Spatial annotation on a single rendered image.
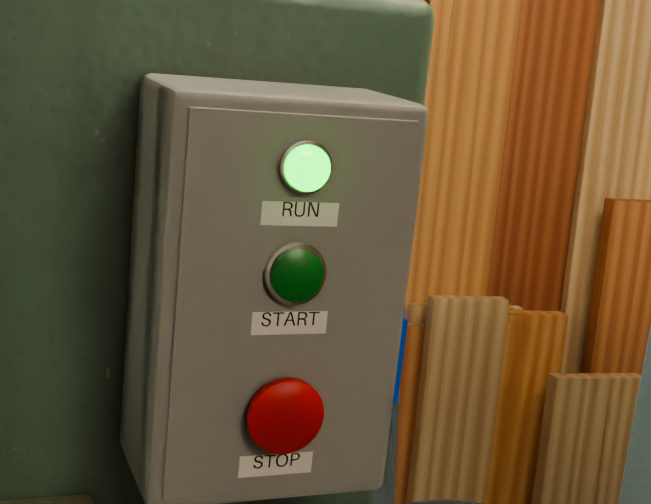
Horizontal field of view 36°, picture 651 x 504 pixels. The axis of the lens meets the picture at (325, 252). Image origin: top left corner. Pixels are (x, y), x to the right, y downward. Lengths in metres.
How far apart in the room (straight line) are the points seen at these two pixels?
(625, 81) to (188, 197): 1.72
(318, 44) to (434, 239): 1.46
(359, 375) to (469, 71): 1.49
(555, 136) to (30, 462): 1.64
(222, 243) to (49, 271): 0.09
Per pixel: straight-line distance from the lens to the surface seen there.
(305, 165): 0.36
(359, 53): 0.44
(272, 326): 0.38
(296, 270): 0.37
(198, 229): 0.36
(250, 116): 0.36
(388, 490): 1.43
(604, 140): 2.02
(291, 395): 0.38
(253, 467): 0.40
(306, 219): 0.37
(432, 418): 1.83
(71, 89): 0.41
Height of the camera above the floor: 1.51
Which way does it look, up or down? 14 degrees down
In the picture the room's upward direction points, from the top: 6 degrees clockwise
